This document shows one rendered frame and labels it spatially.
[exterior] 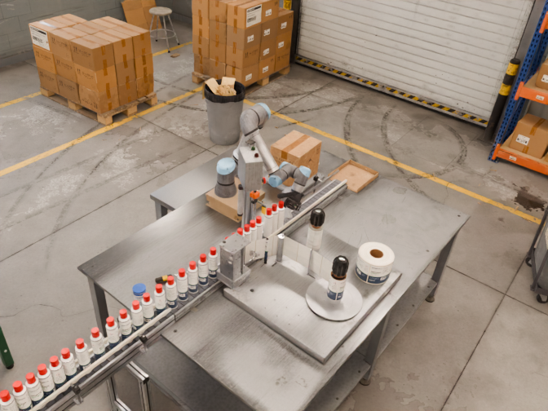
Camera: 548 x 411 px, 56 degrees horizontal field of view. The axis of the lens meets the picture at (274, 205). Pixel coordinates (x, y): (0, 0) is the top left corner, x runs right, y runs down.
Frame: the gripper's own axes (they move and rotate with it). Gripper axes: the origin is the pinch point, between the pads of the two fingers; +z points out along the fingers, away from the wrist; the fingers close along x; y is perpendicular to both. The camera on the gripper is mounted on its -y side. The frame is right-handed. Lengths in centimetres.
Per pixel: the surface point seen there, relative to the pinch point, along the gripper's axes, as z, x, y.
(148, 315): 52, -96, 3
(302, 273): 17.8, -20.0, 36.0
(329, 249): 4.0, 3.8, 35.9
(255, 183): -21.0, -44.4, -0.4
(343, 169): -37, 84, -11
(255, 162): -32, -51, -1
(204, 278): 35, -62, 3
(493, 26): -232, 345, -23
